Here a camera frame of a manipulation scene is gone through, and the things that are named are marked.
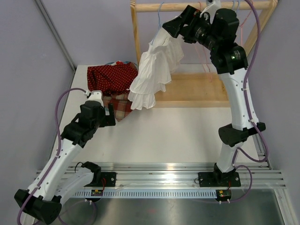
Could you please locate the white ruffled garment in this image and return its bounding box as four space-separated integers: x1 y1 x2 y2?
128 27 184 110

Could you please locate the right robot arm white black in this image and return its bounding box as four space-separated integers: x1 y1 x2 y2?
162 5 266 187

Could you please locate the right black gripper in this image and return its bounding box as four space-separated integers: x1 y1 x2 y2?
162 6 220 52

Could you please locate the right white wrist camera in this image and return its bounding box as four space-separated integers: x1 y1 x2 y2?
200 0 221 23

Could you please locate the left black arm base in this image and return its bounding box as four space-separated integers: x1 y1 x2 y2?
92 172 117 187

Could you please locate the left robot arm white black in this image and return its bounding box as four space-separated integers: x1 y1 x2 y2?
14 100 116 225

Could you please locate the dark red dotted garment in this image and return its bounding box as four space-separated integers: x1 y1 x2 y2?
87 62 138 96

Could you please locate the white slotted cable duct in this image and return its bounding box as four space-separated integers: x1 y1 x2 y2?
72 189 217 199

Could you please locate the wooden clothes rack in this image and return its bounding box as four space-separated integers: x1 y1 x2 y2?
130 0 278 108

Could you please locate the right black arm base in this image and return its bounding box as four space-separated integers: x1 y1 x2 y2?
198 171 241 188

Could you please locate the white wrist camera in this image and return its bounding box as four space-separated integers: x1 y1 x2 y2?
84 90 104 106
200 0 221 23

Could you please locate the red plaid garment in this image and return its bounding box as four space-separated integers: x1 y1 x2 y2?
103 93 133 122

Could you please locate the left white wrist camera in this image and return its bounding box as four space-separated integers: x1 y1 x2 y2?
84 90 104 106

